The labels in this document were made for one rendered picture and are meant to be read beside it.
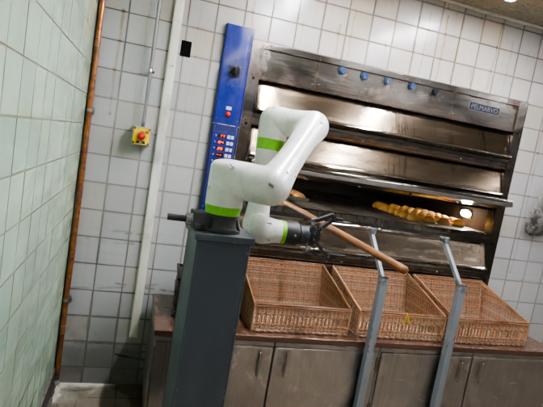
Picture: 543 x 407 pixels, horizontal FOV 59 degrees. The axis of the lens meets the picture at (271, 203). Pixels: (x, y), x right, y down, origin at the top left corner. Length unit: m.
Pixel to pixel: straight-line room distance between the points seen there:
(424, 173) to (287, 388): 1.60
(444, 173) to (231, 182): 2.03
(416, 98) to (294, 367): 1.81
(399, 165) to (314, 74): 0.80
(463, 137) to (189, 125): 1.79
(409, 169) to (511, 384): 1.44
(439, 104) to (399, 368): 1.66
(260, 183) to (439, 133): 1.96
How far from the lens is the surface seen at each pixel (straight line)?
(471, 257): 3.59
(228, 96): 2.76
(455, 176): 3.40
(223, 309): 1.67
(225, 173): 1.59
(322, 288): 3.00
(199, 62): 2.78
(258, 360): 2.52
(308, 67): 2.94
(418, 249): 3.35
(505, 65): 3.61
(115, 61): 2.77
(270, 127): 1.90
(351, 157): 3.01
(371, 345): 2.66
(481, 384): 3.24
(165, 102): 2.73
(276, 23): 2.90
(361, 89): 3.05
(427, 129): 3.26
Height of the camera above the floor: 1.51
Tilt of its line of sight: 6 degrees down
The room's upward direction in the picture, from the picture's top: 10 degrees clockwise
